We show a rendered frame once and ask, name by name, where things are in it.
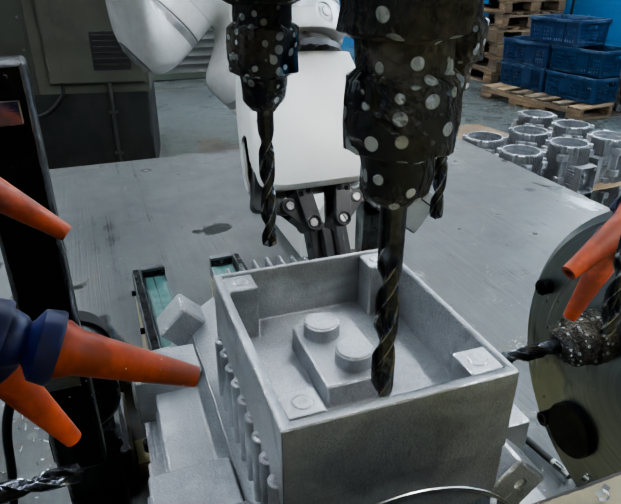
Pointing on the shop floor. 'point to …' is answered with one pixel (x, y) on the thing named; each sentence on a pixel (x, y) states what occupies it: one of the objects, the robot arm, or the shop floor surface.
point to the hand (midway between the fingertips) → (329, 255)
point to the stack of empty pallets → (499, 25)
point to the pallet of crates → (561, 82)
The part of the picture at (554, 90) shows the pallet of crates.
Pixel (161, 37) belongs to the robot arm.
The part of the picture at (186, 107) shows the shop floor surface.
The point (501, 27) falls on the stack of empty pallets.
